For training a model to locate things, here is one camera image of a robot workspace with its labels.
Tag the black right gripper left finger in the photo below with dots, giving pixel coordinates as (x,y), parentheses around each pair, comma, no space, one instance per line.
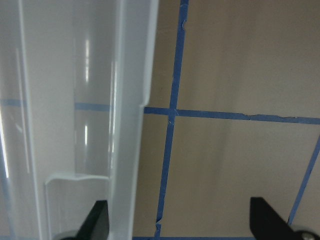
(96,226)

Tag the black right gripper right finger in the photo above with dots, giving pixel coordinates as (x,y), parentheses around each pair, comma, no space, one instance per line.
(266,224)

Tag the clear plastic storage box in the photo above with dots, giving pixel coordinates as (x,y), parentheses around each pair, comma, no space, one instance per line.
(75,77)

